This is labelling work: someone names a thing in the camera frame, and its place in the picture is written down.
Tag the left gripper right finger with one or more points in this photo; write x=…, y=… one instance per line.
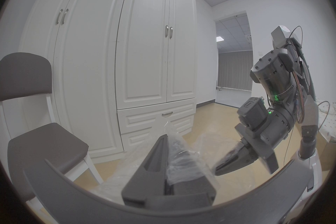
x=194, y=191

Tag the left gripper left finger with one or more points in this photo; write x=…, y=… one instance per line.
x=152, y=173

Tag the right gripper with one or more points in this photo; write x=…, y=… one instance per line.
x=275, y=125

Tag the clear plastic bag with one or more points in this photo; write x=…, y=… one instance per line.
x=189, y=162

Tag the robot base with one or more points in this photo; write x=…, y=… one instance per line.
x=309, y=170

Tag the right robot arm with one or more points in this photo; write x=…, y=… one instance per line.
x=275, y=73

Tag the grey curtain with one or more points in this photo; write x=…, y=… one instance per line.
x=235, y=70

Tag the bed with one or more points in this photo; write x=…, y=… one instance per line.
x=329, y=120

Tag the white chair grey cushions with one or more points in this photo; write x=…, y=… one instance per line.
x=39, y=146

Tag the ceiling light panel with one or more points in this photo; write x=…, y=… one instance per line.
x=219, y=38

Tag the white wardrobe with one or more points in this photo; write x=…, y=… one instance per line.
x=105, y=60

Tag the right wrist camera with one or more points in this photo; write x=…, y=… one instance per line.
x=253, y=111

